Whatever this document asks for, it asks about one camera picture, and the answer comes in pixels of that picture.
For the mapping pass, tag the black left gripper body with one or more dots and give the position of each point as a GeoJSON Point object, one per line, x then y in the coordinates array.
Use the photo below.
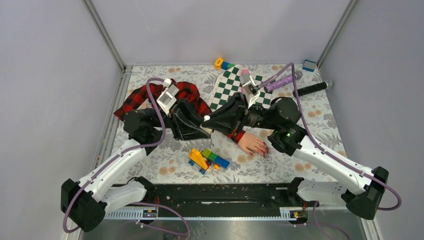
{"type": "Point", "coordinates": [174, 117]}

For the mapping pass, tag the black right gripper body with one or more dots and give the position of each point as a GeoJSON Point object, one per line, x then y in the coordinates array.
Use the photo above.
{"type": "Point", "coordinates": [244, 113]}

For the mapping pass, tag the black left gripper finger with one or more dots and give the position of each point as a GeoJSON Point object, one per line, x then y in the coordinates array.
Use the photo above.
{"type": "Point", "coordinates": [189, 112]}
{"type": "Point", "coordinates": [187, 131]}

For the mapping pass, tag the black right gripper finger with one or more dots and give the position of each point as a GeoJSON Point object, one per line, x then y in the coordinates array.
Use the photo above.
{"type": "Point", "coordinates": [224, 125]}
{"type": "Point", "coordinates": [225, 111]}

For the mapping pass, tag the white cap nail polish bottle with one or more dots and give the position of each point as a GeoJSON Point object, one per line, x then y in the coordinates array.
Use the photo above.
{"type": "Point", "coordinates": [206, 118]}

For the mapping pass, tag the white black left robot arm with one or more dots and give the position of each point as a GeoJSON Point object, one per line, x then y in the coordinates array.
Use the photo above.
{"type": "Point", "coordinates": [86, 202]}

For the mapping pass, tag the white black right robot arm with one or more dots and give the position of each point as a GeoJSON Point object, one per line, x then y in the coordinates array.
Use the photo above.
{"type": "Point", "coordinates": [359, 188]}

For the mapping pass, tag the mannequin hand with red nails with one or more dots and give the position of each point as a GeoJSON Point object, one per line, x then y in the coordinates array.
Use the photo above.
{"type": "Point", "coordinates": [251, 145]}

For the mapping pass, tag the floral patterned table mat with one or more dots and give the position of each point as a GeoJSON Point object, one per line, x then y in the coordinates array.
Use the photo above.
{"type": "Point", "coordinates": [168, 163]}

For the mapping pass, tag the red black plaid shirt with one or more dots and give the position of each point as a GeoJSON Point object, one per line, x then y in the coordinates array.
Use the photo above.
{"type": "Point", "coordinates": [187, 91]}

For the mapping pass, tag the yellow toy block ramp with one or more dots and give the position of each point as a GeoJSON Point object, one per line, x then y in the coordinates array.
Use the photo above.
{"type": "Point", "coordinates": [197, 159]}

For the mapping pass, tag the pink toy microphone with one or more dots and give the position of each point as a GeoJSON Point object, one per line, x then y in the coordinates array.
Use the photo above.
{"type": "Point", "coordinates": [243, 73]}

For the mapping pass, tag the green blue toy bricks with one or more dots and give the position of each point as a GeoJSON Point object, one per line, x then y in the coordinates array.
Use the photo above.
{"type": "Point", "coordinates": [215, 160]}

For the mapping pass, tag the orange blue green block stack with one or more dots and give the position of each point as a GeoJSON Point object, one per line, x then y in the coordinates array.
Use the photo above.
{"type": "Point", "coordinates": [220, 64]}

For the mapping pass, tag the purple glitter toy microphone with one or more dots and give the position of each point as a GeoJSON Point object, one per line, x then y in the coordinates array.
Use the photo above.
{"type": "Point", "coordinates": [283, 81]}

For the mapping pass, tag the black toy microphone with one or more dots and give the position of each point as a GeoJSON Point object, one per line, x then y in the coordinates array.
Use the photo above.
{"type": "Point", "coordinates": [312, 88]}

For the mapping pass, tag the blue toy brick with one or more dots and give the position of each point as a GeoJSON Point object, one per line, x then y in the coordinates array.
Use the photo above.
{"type": "Point", "coordinates": [309, 65]}

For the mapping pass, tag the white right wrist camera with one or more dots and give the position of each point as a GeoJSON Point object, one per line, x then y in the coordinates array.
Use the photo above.
{"type": "Point", "coordinates": [252, 91]}

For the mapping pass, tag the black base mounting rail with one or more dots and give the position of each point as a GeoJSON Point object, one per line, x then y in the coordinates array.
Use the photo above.
{"type": "Point", "coordinates": [224, 197]}

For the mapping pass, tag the grey slotted cable duct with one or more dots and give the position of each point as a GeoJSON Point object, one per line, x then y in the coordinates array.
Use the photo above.
{"type": "Point", "coordinates": [145, 213]}

